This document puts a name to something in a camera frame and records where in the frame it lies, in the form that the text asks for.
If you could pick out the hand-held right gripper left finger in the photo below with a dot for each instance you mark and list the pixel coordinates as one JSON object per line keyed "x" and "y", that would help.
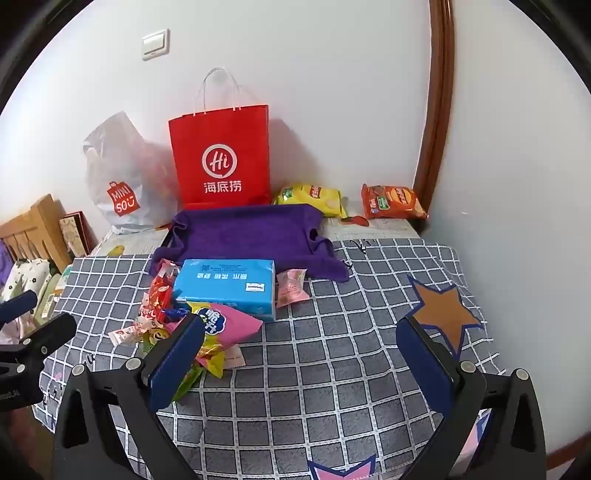
{"x": 178, "y": 364}

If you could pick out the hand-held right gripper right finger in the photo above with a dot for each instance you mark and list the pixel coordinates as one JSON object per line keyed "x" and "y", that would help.
{"x": 422, "y": 364}

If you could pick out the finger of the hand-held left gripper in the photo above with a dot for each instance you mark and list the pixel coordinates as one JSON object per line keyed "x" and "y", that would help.
{"x": 51, "y": 334}
{"x": 18, "y": 307}

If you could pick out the blue snack packet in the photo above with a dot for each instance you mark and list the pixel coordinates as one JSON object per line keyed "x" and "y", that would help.
{"x": 178, "y": 314}

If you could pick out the white pink candy packet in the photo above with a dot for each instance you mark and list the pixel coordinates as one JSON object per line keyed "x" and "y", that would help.
{"x": 131, "y": 331}

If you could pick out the pink yellow snack bag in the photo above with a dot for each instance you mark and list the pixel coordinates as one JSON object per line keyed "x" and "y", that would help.
{"x": 231, "y": 330}

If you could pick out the red white snack packet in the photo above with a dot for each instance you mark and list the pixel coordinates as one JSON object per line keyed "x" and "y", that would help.
{"x": 159, "y": 293}

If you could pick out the small pink snack packet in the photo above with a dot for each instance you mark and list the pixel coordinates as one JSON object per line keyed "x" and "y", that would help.
{"x": 291, "y": 288}

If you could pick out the green snack packet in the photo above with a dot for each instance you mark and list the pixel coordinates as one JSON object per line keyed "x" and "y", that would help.
{"x": 185, "y": 384}

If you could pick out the floral bedding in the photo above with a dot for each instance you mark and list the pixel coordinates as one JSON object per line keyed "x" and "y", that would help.
{"x": 23, "y": 277}

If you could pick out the teal box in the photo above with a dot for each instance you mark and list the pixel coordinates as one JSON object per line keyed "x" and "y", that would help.
{"x": 64, "y": 279}

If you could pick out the wooden headboard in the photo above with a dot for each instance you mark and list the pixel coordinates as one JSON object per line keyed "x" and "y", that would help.
{"x": 41, "y": 221}

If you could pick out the blue tissue pack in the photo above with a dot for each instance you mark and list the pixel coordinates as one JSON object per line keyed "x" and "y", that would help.
{"x": 221, "y": 286}

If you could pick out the patterned book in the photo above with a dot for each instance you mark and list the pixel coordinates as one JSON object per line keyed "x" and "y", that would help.
{"x": 74, "y": 233}

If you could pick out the grey checked cloth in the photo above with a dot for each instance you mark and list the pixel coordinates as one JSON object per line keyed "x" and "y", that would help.
{"x": 323, "y": 369}

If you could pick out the purple towel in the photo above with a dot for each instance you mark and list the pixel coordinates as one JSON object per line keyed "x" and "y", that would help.
{"x": 249, "y": 235}

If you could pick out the orange chip bag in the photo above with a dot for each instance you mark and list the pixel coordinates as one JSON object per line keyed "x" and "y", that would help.
{"x": 392, "y": 201}

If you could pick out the white plastic bag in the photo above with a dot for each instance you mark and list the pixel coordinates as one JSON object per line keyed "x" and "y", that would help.
{"x": 124, "y": 175}

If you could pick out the yellow chip bag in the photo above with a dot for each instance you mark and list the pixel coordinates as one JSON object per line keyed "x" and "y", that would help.
{"x": 309, "y": 196}

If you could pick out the red paper bag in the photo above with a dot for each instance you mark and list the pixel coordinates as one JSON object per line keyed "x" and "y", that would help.
{"x": 221, "y": 138}

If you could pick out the wooden door frame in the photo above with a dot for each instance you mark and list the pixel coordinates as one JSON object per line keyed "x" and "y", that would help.
{"x": 441, "y": 92}

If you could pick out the white light switch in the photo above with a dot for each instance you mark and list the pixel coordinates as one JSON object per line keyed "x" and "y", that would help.
{"x": 155, "y": 45}

